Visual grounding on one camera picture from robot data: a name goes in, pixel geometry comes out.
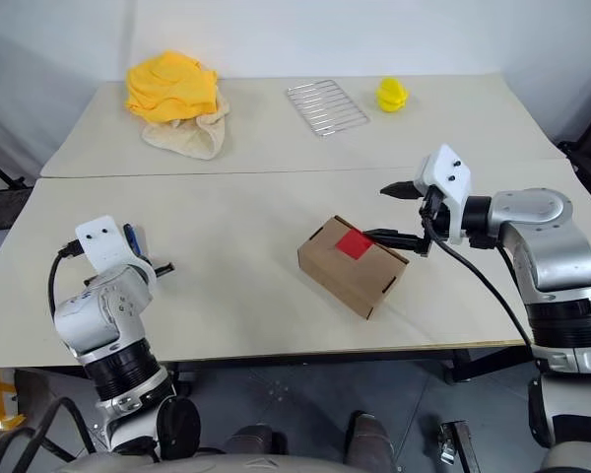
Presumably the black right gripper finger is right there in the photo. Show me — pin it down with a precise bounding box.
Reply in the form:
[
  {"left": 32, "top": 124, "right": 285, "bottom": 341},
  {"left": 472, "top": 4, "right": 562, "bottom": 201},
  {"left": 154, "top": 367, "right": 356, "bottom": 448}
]
[
  {"left": 361, "top": 227, "right": 427, "bottom": 257},
  {"left": 378, "top": 180, "right": 418, "bottom": 201}
]

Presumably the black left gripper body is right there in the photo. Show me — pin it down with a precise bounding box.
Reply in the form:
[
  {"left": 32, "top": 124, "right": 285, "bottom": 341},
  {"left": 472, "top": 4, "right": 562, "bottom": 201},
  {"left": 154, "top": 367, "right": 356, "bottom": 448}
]
[{"left": 136, "top": 250, "right": 175, "bottom": 278}]

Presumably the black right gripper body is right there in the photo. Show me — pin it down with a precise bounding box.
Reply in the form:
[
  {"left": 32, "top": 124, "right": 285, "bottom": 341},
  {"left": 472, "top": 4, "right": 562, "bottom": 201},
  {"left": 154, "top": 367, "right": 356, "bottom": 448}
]
[{"left": 417, "top": 189, "right": 450, "bottom": 260}]

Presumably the brown cardboard box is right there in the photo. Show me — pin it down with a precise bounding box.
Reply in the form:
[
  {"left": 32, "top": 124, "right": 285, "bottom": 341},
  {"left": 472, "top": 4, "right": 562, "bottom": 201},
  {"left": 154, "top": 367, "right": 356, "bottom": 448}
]
[{"left": 296, "top": 214, "right": 411, "bottom": 321}]

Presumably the red tape patch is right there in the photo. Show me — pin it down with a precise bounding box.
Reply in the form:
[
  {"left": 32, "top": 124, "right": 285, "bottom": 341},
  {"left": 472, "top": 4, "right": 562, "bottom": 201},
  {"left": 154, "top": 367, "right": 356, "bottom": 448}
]
[{"left": 337, "top": 229, "right": 375, "bottom": 260}]

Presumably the yellow plastic toy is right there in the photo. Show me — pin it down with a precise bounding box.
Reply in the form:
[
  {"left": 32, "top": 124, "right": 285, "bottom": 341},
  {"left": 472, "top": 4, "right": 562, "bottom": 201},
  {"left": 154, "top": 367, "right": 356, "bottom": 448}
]
[{"left": 375, "top": 76, "right": 410, "bottom": 114}]

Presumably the beige towel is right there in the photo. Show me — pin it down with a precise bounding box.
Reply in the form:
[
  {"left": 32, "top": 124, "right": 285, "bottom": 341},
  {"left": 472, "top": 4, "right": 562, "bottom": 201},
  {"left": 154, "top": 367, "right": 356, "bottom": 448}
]
[{"left": 141, "top": 93, "right": 231, "bottom": 162}]

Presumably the black table leg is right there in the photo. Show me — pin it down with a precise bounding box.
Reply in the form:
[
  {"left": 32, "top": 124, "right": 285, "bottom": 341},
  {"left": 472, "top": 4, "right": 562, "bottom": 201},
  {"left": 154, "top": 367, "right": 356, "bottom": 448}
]
[{"left": 442, "top": 347, "right": 474, "bottom": 385}]

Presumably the black chair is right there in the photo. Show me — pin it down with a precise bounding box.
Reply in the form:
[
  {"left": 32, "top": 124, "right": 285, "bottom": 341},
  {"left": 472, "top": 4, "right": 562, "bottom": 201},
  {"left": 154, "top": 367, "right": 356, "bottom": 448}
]
[{"left": 556, "top": 93, "right": 591, "bottom": 223}]

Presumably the black mesh seat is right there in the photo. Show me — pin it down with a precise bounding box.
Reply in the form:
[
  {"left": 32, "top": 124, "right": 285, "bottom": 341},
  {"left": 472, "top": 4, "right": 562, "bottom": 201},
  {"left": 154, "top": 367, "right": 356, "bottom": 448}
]
[{"left": 0, "top": 186, "right": 33, "bottom": 233}]

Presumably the yellow cloth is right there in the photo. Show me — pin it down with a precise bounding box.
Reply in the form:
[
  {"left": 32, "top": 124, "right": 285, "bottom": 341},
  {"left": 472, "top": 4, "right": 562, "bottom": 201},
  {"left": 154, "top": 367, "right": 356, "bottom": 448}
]
[{"left": 123, "top": 48, "right": 220, "bottom": 124}]

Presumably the dark rounded shape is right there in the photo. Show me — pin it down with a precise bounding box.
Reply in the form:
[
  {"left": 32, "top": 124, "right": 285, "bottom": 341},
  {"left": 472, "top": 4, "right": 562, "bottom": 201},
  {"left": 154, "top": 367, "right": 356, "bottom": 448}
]
[
  {"left": 347, "top": 411, "right": 395, "bottom": 467},
  {"left": 224, "top": 424, "right": 290, "bottom": 457}
]

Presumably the grey robot torso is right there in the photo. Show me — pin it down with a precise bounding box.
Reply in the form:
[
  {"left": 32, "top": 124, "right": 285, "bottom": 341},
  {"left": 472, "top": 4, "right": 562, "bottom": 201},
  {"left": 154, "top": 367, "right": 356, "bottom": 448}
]
[{"left": 53, "top": 450, "right": 425, "bottom": 473}]

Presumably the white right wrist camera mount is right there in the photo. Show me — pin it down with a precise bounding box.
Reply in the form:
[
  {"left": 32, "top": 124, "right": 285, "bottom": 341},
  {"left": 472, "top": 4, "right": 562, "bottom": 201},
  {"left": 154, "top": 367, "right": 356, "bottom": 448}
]
[{"left": 413, "top": 143, "right": 474, "bottom": 246}]

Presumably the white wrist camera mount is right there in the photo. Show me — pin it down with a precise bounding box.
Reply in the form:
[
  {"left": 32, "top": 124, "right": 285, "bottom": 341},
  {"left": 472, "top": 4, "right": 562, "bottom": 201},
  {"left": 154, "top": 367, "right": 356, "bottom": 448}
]
[
  {"left": 413, "top": 143, "right": 474, "bottom": 246},
  {"left": 74, "top": 214, "right": 157, "bottom": 287}
]

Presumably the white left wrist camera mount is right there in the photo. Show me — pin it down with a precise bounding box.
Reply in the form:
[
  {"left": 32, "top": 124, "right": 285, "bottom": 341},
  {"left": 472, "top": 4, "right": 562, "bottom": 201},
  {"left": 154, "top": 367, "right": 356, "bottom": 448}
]
[{"left": 74, "top": 214, "right": 157, "bottom": 287}]

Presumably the metal wire rack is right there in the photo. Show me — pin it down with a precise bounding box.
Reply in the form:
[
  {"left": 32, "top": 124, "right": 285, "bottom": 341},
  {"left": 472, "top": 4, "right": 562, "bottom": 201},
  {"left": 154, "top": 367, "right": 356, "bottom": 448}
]
[{"left": 285, "top": 78, "right": 371, "bottom": 137}]

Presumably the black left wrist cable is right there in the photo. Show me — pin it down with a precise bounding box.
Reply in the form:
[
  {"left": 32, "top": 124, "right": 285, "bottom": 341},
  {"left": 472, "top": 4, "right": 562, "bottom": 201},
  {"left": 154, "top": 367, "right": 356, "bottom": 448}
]
[{"left": 48, "top": 239, "right": 83, "bottom": 321}]

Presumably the thick black body cable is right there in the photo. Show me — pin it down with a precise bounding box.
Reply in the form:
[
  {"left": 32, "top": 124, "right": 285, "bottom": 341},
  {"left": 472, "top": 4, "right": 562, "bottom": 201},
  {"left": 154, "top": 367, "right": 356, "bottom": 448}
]
[{"left": 0, "top": 396, "right": 98, "bottom": 467}]

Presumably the black and silver floor bracket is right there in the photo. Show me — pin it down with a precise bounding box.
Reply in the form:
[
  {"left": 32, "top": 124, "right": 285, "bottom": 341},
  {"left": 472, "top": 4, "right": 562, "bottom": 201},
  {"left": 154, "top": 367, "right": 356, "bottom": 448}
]
[{"left": 435, "top": 418, "right": 484, "bottom": 473}]

